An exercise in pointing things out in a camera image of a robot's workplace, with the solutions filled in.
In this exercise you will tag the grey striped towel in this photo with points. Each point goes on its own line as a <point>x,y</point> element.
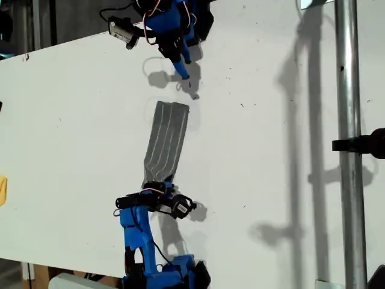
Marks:
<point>165,135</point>

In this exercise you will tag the white plastic box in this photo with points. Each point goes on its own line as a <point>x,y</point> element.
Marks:
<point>69,281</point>

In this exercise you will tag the yellow object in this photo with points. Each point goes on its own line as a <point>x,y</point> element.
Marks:
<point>3,189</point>

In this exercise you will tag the black clamp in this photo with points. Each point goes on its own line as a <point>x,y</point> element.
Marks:
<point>361,144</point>

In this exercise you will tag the black rounded object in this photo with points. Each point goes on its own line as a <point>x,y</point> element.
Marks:
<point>377,278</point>

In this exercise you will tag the black camera box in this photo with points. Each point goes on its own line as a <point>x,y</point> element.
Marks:
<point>182,207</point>
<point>120,28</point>

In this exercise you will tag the wooden table frame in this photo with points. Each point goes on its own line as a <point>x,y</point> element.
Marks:
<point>42,275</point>

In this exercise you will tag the grey vertical rail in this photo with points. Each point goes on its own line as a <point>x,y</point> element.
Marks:
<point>36,24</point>

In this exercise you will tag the steel post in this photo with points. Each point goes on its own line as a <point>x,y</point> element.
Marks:
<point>349,90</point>

